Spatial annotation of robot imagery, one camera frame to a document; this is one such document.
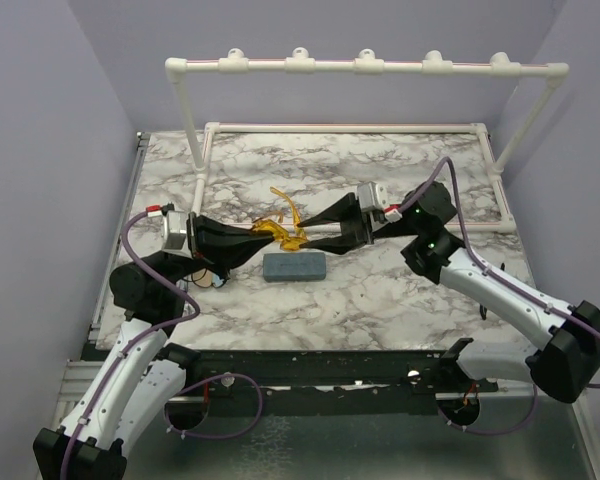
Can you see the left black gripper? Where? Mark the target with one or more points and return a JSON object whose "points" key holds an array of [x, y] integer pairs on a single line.
{"points": [[221, 243]]}

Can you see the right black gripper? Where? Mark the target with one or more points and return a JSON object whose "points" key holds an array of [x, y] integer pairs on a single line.
{"points": [[347, 212]]}

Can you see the black glasses case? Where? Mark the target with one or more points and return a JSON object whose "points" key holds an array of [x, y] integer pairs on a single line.
{"points": [[207, 279]]}

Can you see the orange plastic sunglasses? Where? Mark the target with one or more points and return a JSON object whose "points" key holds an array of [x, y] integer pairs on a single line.
{"points": [[273, 223]]}

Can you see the blue-grey glasses case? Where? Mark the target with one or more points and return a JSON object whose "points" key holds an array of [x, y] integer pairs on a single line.
{"points": [[294, 267]]}

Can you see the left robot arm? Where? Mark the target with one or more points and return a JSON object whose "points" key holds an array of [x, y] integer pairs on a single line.
{"points": [[83, 446]]}

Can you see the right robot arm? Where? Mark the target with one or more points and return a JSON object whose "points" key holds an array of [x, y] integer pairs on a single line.
{"points": [[561, 350]]}

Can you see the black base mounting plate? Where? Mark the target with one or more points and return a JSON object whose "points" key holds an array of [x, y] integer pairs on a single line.
{"points": [[241, 383]]}

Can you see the white PVC pipe rack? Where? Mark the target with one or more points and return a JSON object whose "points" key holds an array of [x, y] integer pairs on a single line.
{"points": [[367, 64]]}

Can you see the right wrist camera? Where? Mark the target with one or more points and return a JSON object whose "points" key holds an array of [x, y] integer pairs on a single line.
{"points": [[373, 201]]}

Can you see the aluminium extrusion rail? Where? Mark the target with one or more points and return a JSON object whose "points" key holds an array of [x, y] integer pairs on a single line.
{"points": [[77, 378]]}

